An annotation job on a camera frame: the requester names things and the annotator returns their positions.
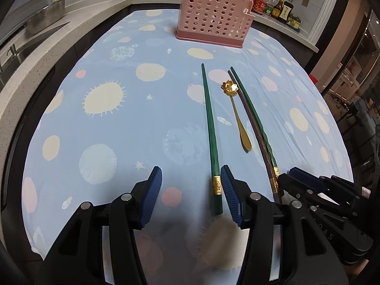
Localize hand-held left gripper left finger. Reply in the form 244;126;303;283
38;166;163;274

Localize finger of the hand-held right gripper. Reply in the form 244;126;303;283
289;167;369;203
277;173;320;211

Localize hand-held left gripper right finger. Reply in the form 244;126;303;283
220;165;346;274

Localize green gold-banded chopstick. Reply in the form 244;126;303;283
230;67;281;181
201;63;223;216

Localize brown gold-banded chopstick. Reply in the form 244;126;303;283
227;70;284;206

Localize golden flower spoon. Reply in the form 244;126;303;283
221;80;252;153

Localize pink perforated utensil basket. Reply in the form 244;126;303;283
175;0;255;49

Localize blue printed tablecloth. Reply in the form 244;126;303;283
22;9;355;285

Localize glass sliding door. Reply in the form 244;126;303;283
312;0;380;190

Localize small dark jars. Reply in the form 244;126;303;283
286;15;302;32

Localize large dark sauce bottle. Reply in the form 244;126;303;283
279;1;295;24

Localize yellow-capped sauce bottle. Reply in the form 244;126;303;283
271;0;286;19

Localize stainless steel sink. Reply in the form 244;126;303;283
0;21;72;75

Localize small sink dispenser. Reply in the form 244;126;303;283
7;44;19;63

